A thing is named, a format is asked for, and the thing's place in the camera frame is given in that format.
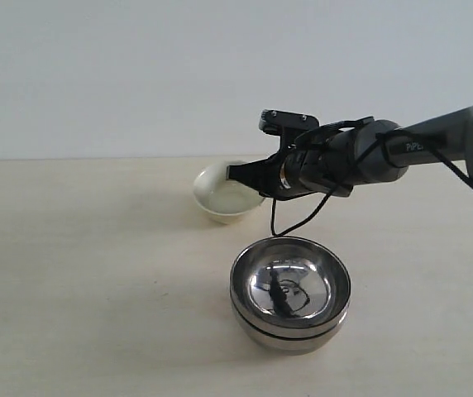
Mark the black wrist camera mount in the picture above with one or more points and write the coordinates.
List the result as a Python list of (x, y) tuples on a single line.
[(287, 126)]

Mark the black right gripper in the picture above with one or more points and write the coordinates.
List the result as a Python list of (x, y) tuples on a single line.
[(320, 161)]

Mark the cream ceramic bowl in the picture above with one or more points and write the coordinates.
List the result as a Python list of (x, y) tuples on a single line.
[(224, 200)]

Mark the stainless steel bowl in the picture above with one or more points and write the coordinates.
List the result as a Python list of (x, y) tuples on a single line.
[(290, 287), (286, 345)]

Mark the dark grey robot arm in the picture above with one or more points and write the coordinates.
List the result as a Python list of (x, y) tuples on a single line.
[(446, 137)]

